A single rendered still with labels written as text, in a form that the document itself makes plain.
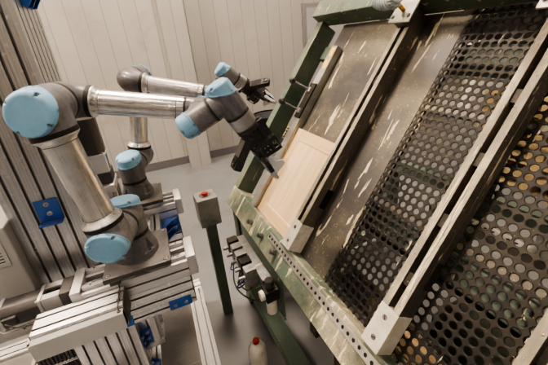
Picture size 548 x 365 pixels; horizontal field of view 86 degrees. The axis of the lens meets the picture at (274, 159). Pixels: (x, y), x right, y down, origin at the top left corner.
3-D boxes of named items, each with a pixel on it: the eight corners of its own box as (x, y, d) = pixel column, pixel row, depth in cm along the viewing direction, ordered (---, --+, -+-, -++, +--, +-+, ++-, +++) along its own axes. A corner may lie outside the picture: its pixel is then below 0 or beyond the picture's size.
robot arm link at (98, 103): (56, 112, 94) (213, 123, 104) (37, 121, 84) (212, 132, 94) (50, 75, 90) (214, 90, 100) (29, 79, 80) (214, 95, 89)
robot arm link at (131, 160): (117, 185, 145) (108, 159, 140) (127, 173, 158) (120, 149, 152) (142, 182, 146) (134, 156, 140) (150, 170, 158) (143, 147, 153)
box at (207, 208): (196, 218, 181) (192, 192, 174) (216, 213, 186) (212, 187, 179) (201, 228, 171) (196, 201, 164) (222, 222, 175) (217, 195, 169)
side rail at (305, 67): (249, 190, 191) (234, 184, 185) (329, 32, 181) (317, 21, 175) (252, 193, 186) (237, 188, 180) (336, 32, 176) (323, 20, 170)
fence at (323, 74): (256, 204, 166) (250, 202, 164) (337, 50, 158) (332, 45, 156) (259, 208, 162) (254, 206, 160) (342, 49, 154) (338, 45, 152)
